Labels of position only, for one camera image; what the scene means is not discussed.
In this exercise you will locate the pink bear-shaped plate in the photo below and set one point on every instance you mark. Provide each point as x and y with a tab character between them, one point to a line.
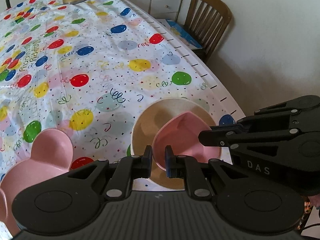
51	155

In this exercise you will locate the wooden chair right side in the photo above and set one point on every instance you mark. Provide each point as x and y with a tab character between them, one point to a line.
206	22

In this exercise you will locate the balloon print tablecloth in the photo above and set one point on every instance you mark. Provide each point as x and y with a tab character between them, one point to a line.
91	70

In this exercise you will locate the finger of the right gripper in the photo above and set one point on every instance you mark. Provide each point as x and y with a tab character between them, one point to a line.
275	118
252	138

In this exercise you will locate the cream round bowl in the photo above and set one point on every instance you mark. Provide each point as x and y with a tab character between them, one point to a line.
146	127

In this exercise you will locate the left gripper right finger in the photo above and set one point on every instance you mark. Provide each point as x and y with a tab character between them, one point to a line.
188	169

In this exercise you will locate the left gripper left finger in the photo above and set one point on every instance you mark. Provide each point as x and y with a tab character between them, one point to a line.
122	174

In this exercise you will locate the pink heart-shaped bowl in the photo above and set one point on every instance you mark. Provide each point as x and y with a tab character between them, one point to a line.
181	133

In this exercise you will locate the blue picture book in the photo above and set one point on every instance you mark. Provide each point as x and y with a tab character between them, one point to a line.
180	33

